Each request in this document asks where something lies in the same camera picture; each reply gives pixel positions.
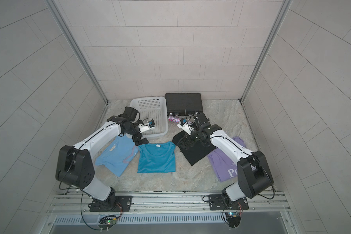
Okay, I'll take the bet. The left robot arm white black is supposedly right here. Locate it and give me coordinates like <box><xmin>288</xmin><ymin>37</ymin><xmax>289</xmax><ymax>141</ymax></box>
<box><xmin>55</xmin><ymin>106</ymin><xmax>156</xmax><ymax>203</ymax></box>

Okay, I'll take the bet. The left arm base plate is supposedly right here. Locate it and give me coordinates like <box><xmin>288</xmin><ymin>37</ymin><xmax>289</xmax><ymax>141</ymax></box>
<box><xmin>88</xmin><ymin>196</ymin><xmax>133</xmax><ymax>212</ymax></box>

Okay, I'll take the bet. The right green circuit board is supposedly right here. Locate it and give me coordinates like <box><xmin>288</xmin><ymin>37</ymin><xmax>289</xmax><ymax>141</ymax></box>
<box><xmin>224</xmin><ymin>212</ymin><xmax>241</xmax><ymax>229</ymax></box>

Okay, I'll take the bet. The white plastic laundry basket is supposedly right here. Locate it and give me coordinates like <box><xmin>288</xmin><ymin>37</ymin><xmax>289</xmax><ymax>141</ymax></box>
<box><xmin>130</xmin><ymin>97</ymin><xmax>168</xmax><ymax>138</ymax></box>

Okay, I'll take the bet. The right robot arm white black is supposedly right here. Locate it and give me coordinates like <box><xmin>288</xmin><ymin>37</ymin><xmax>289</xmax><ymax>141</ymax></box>
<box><xmin>177</xmin><ymin>113</ymin><xmax>274</xmax><ymax>204</ymax></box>

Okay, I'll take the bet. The black hard case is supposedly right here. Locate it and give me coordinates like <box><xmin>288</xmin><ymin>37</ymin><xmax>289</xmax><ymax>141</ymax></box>
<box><xmin>165</xmin><ymin>93</ymin><xmax>203</xmax><ymax>116</ymax></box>

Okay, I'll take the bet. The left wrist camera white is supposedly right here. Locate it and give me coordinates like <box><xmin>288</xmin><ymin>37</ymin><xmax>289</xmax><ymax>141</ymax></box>
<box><xmin>138</xmin><ymin>119</ymin><xmax>156</xmax><ymax>133</ymax></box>

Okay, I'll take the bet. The aluminium mounting rail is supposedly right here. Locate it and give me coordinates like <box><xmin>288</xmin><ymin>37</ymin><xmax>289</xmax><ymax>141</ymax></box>
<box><xmin>45</xmin><ymin>191</ymin><xmax>290</xmax><ymax>215</ymax></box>

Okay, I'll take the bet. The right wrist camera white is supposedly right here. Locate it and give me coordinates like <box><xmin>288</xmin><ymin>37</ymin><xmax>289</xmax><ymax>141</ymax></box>
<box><xmin>177</xmin><ymin>119</ymin><xmax>194</xmax><ymax>135</ymax></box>

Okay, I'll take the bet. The teal t-shirt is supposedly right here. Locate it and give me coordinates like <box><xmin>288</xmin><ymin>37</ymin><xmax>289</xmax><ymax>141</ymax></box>
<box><xmin>137</xmin><ymin>141</ymin><xmax>176</xmax><ymax>174</ymax></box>

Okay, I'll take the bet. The left green circuit board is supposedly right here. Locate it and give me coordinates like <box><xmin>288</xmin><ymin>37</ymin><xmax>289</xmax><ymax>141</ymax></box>
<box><xmin>98</xmin><ymin>215</ymin><xmax>119</xmax><ymax>232</ymax></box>

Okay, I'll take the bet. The green circuit board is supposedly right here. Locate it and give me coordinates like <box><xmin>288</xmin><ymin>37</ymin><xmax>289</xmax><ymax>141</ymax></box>
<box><xmin>224</xmin><ymin>212</ymin><xmax>241</xmax><ymax>229</ymax></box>
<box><xmin>98</xmin><ymin>215</ymin><xmax>119</xmax><ymax>232</ymax></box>

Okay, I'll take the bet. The light blue t-shirt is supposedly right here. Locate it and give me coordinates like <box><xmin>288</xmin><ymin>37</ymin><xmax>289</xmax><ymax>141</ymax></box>
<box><xmin>95</xmin><ymin>136</ymin><xmax>138</xmax><ymax>177</ymax></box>

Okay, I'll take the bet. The purple folded t-shirt Persist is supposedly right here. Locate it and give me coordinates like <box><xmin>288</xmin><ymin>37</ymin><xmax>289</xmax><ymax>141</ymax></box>
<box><xmin>207</xmin><ymin>148</ymin><xmax>238</xmax><ymax>182</ymax></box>

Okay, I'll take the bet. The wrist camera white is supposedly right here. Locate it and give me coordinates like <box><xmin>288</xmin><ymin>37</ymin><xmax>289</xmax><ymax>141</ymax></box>
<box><xmin>138</xmin><ymin>119</ymin><xmax>156</xmax><ymax>133</ymax></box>
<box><xmin>177</xmin><ymin>119</ymin><xmax>194</xmax><ymax>135</ymax></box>

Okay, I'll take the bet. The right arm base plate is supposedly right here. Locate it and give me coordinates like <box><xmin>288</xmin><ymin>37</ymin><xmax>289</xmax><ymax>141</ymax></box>
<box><xmin>202</xmin><ymin>194</ymin><xmax>249</xmax><ymax>211</ymax></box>

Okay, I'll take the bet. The black t-shirt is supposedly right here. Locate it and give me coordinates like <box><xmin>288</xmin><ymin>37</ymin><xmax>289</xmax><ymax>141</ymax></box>
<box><xmin>172</xmin><ymin>131</ymin><xmax>216</xmax><ymax>166</ymax></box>

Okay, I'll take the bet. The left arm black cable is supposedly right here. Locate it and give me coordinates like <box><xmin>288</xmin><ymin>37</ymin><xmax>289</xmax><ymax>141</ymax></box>
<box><xmin>79</xmin><ymin>191</ymin><xmax>103</xmax><ymax>231</ymax></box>

